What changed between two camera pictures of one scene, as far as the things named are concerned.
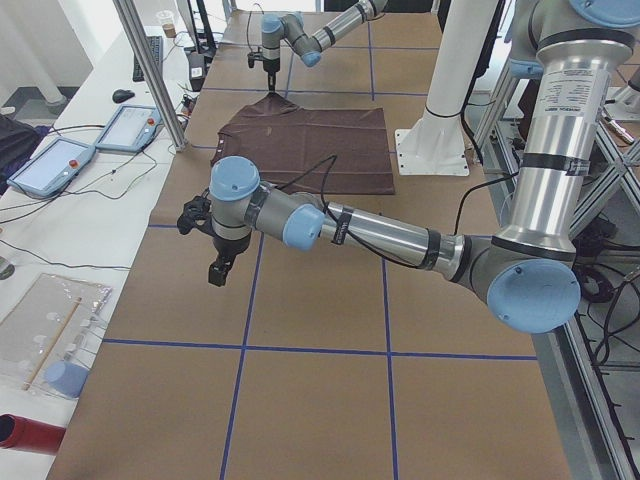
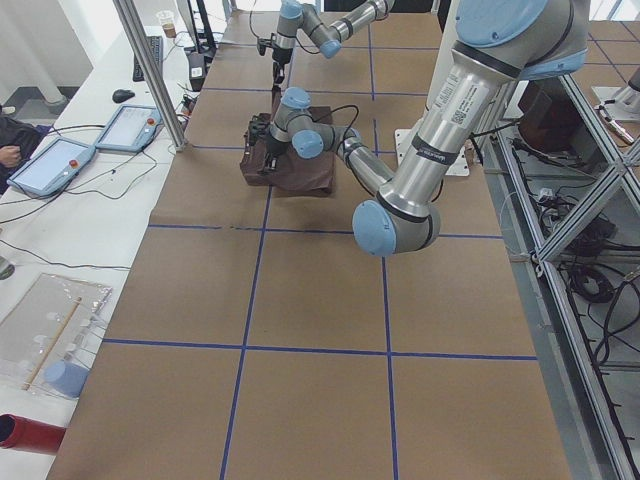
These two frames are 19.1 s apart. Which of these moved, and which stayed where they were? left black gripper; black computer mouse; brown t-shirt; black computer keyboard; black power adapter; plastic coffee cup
Moved: left black gripper; brown t-shirt
Stayed: plastic coffee cup; black power adapter; black computer mouse; black computer keyboard
